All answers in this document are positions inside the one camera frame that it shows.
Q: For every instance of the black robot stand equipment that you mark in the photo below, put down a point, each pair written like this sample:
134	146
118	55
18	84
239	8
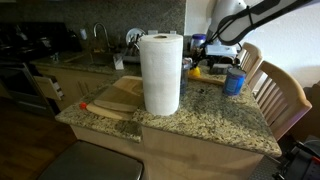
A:
300	163

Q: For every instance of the light wooden slat chair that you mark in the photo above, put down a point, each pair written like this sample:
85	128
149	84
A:
283	96
250	58

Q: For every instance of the rectangular wooden cutting board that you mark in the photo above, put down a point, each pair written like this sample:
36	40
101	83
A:
121	95

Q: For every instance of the dish drying rack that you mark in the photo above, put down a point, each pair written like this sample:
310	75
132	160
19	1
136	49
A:
131	55

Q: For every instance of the blue tin can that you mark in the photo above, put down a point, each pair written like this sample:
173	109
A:
234	82

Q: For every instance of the black stove with oven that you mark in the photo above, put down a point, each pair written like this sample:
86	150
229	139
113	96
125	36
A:
23	56

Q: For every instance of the kitchen sink basin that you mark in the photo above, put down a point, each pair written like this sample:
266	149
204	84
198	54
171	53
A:
90	59

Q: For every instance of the small white soap bottle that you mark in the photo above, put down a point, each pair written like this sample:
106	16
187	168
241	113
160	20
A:
83	34

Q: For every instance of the stainless steel trash can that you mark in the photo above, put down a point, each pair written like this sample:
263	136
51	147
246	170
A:
91	162

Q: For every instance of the open beige kitchen drawer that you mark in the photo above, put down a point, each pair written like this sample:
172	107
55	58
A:
49	87

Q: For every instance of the thin wooden board strip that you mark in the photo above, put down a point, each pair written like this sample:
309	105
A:
206	80

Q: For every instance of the clear jar with blue lid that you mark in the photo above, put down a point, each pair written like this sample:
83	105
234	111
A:
197	40

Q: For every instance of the white plate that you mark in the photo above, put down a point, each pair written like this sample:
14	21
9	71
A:
134	35

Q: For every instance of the white paper towel roll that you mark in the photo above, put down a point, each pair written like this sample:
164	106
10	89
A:
161	75

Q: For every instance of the small red object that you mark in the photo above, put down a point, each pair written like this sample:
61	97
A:
83	105

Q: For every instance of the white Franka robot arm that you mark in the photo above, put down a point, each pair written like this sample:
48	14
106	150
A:
233	20

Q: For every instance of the clear glass tumbler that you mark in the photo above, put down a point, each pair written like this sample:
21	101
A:
185	75

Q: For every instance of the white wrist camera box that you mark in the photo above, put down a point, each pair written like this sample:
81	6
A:
220	50

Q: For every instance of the chrome kitchen faucet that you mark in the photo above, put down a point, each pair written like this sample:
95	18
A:
101	33

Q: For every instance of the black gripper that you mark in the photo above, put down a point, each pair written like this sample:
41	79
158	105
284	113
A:
202	57

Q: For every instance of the yellow rubber duck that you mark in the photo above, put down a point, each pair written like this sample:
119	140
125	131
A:
195	72

